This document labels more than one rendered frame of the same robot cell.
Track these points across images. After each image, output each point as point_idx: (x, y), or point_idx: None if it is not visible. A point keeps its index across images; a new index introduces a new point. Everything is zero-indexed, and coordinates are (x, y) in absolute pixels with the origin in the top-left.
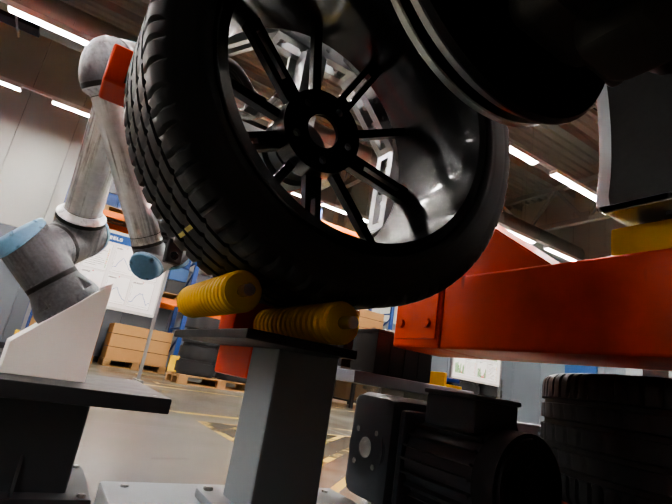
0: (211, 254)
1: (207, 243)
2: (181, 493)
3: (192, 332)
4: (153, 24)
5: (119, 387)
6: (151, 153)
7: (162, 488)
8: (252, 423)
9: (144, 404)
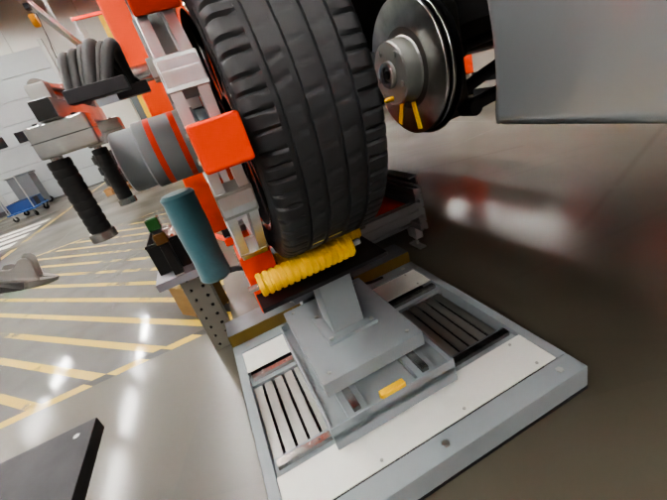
0: (330, 240)
1: (338, 235)
2: (329, 351)
3: (308, 290)
4: (384, 128)
5: (4, 492)
6: (345, 204)
7: (324, 360)
8: (342, 296)
9: (95, 441)
